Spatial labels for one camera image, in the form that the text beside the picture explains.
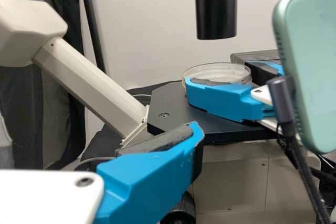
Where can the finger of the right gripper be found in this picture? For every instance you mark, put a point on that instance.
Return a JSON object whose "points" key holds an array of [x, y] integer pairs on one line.
{"points": [[267, 69]]}

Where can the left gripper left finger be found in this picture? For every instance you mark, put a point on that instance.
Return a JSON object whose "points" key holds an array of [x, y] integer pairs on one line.
{"points": [[152, 171]]}

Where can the petri dish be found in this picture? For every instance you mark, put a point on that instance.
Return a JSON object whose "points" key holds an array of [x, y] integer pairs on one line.
{"points": [[218, 72]]}

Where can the black platform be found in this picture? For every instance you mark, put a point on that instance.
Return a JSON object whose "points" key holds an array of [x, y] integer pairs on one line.
{"points": [[252, 56]]}

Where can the cream microscope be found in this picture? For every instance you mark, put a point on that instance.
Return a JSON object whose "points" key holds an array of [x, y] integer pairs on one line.
{"points": [[105, 90]]}

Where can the right wrist camera phone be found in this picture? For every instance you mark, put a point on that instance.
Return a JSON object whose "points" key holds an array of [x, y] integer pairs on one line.
{"points": [[315, 64]]}

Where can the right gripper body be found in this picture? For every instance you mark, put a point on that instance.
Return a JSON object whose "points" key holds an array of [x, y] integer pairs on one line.
{"points": [[262, 95]]}

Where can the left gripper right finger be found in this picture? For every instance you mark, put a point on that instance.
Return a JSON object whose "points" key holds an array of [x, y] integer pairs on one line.
{"points": [[223, 100]]}

